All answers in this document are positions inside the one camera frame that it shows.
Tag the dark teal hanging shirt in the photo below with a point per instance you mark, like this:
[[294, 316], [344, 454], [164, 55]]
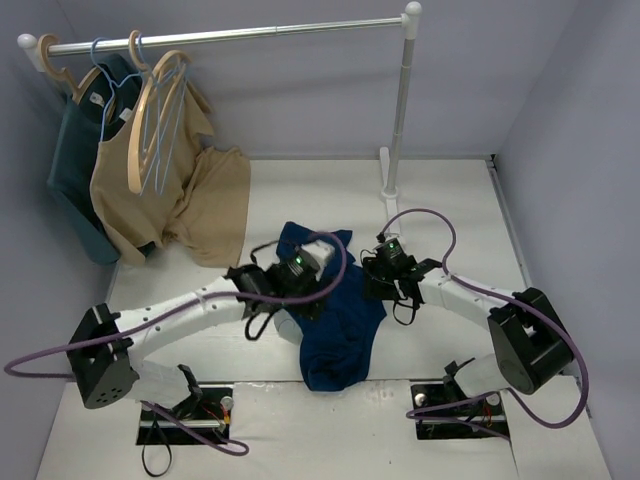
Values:
[[71, 171]]

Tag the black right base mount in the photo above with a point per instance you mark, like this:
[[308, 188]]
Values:
[[452, 417]]

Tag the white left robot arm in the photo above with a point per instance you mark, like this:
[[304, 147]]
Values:
[[110, 350]]

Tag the silver clothes rack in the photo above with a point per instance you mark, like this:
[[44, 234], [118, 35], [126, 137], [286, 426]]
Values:
[[37, 51]]

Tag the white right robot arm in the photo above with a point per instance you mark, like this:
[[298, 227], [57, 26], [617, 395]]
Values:
[[527, 352]]

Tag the beige hanging shirt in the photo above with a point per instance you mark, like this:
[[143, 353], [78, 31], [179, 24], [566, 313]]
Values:
[[204, 203]]

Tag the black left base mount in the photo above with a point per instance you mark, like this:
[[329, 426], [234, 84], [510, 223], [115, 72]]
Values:
[[211, 419]]

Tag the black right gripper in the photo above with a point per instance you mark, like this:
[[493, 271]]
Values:
[[376, 275]]

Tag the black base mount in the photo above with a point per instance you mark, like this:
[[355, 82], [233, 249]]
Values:
[[211, 419], [452, 417]]

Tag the wooden hanger with beige shirt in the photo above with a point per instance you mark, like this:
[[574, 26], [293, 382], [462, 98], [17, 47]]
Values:
[[145, 125]]

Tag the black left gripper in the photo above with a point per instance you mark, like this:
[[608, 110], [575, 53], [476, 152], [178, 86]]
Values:
[[310, 284]]

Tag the blue Mickey Mouse t-shirt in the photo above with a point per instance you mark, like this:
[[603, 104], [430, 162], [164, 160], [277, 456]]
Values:
[[335, 350]]

